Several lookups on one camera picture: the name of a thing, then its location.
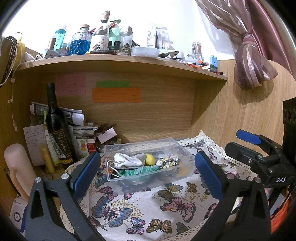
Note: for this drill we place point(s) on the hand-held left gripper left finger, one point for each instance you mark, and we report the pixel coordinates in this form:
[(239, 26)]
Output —
[(86, 176)]

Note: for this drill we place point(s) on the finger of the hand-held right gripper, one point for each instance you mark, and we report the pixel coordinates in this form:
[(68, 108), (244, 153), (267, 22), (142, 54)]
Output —
[(245, 155), (248, 136)]

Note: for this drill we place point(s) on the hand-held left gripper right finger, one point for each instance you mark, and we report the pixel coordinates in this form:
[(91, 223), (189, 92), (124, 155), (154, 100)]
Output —
[(209, 176)]

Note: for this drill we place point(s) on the yellow green sponge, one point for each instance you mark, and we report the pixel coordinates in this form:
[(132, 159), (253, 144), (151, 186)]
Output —
[(183, 171)]

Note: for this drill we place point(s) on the floral scrunchie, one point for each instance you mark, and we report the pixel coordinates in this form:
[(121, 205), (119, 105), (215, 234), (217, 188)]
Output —
[(171, 159)]

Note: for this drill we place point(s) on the clear plastic box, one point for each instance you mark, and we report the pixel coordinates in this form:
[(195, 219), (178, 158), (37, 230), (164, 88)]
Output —
[(175, 144)]

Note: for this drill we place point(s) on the green striped cloth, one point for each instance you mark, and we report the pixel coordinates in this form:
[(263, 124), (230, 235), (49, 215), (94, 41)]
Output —
[(138, 171)]

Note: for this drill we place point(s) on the yellow plush ball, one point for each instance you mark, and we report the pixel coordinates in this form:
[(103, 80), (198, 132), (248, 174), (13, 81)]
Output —
[(150, 159)]

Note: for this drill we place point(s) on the box with coloured dots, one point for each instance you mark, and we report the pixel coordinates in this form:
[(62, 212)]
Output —
[(84, 147)]

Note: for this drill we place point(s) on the yellow tube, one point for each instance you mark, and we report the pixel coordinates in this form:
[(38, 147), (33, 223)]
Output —
[(48, 160)]

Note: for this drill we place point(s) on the small white card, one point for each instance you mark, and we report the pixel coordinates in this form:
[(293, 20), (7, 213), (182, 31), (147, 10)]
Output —
[(106, 136)]

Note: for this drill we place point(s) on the dark wine bottle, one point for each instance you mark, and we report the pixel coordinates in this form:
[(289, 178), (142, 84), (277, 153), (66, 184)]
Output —
[(57, 129)]

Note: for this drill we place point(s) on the pile of papers and magazines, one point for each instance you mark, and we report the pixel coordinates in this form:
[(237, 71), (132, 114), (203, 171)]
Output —
[(77, 117)]

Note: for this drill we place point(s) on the white handwritten note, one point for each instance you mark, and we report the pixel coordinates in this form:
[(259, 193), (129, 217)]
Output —
[(34, 141)]

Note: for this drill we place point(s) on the butterfly print tablecloth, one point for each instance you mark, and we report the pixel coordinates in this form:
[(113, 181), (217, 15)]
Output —
[(143, 208)]

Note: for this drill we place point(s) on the pink tied curtain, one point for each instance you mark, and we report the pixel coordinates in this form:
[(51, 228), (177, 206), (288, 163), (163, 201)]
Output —
[(252, 67)]

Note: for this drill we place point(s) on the beige cylindrical bottle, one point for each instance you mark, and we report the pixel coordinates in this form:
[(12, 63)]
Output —
[(17, 162)]

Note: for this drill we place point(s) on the white and blue box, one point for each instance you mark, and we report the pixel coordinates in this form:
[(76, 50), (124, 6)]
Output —
[(19, 213)]

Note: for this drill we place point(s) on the blue pencil sharpener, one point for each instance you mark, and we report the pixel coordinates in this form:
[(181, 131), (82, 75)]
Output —
[(214, 63)]

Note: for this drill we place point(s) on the orange sticky note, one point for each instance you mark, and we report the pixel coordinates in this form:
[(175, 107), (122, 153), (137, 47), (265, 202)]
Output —
[(115, 95)]

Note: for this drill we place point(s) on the orange marker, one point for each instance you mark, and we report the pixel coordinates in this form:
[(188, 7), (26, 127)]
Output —
[(196, 64)]

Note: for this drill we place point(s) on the pink sticky note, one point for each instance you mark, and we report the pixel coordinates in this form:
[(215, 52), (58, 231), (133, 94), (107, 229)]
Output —
[(70, 84)]

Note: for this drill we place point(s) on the green sticky note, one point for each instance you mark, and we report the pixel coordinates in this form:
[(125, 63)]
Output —
[(113, 84)]

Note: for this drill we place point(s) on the short glass jar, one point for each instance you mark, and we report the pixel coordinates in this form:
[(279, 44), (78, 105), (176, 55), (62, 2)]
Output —
[(194, 57)]

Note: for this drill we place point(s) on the clear jar with copper contents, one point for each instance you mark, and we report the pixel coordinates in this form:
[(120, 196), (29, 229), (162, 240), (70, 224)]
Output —
[(197, 48)]

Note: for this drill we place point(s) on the wooden shelf board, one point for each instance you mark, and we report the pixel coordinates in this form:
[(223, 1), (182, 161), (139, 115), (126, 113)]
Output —
[(115, 63)]

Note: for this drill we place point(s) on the dark brown pen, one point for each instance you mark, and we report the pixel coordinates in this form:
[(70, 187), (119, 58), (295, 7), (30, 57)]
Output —
[(101, 52)]

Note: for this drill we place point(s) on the glass bottle with blue beads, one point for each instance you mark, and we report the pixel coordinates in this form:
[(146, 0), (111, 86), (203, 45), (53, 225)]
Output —
[(80, 42)]

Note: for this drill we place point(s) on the white oval container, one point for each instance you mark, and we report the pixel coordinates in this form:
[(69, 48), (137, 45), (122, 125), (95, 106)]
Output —
[(145, 52)]

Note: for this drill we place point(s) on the tall blue liquid bottle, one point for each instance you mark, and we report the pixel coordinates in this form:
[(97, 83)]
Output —
[(59, 39)]

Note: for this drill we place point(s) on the corked bottle with label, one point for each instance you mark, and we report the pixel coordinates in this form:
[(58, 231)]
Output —
[(100, 37)]

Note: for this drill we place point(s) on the yellow headband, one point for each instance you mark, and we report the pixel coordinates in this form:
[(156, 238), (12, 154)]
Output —
[(20, 52)]

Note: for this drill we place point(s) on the black lace headband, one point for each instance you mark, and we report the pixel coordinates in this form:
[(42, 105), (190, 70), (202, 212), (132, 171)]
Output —
[(10, 58)]

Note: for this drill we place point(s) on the mint green pump bottle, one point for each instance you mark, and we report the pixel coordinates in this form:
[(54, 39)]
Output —
[(114, 34)]

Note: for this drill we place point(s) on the clear plastic bottle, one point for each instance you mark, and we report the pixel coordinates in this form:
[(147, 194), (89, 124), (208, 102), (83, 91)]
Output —
[(126, 37)]

